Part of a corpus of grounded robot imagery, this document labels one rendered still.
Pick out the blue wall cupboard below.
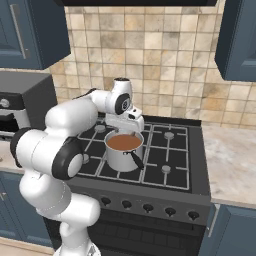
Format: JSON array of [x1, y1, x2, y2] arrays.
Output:
[[214, 0, 256, 82]]

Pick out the black range hood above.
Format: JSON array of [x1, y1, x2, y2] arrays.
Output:
[[53, 0, 219, 8]]

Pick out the silver saucepan with hot chocolate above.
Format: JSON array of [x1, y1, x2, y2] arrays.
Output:
[[103, 130, 146, 174]]

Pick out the grey toaster oven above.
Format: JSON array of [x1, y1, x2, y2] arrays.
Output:
[[0, 71, 59, 142]]

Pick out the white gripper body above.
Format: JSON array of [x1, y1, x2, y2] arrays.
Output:
[[105, 112, 146, 134]]

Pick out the black oven door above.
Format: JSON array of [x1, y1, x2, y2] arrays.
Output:
[[44, 208, 207, 256]]

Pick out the blue base cupboard door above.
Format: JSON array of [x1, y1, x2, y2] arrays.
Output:
[[199, 203, 256, 256], [0, 171, 53, 248]]

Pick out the black gas stove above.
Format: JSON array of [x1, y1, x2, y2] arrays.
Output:
[[43, 113, 212, 256]]

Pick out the silver long cupboard handle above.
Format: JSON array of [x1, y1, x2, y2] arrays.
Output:
[[207, 203, 221, 239]]

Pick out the blue wall cupboard door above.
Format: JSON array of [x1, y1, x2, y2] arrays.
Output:
[[0, 0, 72, 71]]

